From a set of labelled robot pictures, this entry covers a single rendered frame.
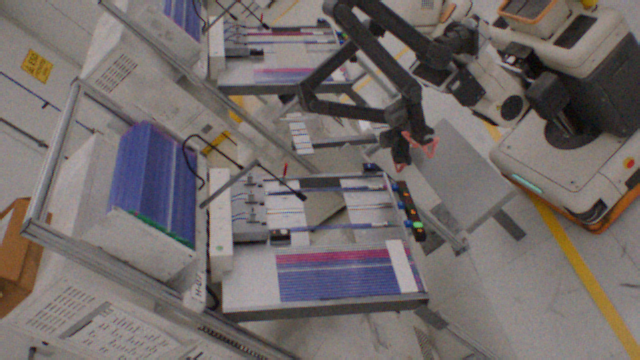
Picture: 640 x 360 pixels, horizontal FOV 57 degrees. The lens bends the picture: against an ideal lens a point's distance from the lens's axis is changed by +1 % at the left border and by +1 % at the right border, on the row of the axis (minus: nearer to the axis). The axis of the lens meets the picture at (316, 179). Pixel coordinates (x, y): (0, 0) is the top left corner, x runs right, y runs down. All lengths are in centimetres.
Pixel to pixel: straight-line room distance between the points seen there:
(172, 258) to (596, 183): 167
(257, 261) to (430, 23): 103
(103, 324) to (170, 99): 147
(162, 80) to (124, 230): 137
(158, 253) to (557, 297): 168
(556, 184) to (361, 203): 83
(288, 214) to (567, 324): 123
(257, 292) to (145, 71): 145
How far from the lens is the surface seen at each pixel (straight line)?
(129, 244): 194
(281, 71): 326
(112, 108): 234
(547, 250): 289
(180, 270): 202
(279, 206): 239
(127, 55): 308
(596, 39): 235
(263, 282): 212
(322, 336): 253
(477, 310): 292
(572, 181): 266
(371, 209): 242
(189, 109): 321
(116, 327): 208
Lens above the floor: 233
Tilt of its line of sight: 34 degrees down
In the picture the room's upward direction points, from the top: 52 degrees counter-clockwise
